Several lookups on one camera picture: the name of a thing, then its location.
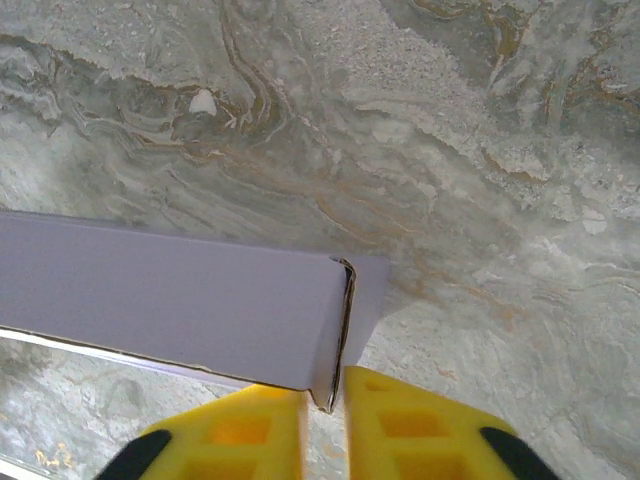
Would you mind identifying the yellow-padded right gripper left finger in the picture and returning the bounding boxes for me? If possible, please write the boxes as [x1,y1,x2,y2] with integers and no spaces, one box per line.
[97,387,309,480]

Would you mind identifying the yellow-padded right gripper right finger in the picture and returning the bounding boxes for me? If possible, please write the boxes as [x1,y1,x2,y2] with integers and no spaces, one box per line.
[343,365,561,480]

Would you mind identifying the lilac and white paper box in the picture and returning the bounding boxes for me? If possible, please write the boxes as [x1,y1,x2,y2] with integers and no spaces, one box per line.
[0,209,392,415]

